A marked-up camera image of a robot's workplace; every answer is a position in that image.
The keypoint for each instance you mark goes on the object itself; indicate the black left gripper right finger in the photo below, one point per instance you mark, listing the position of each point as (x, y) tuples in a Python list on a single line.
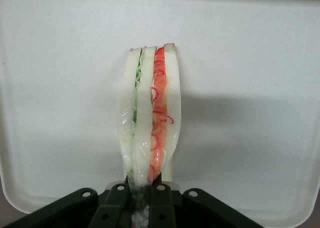
[(162, 205)]

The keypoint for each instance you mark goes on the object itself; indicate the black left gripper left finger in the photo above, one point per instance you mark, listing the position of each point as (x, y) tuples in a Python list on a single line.
[(117, 203)]

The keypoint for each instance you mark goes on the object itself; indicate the triangle sandwich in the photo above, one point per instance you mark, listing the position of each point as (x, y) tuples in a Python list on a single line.
[(145, 113)]

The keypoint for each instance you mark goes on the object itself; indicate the cream rectangular plastic tray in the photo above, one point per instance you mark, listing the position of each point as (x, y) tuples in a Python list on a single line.
[(62, 88)]

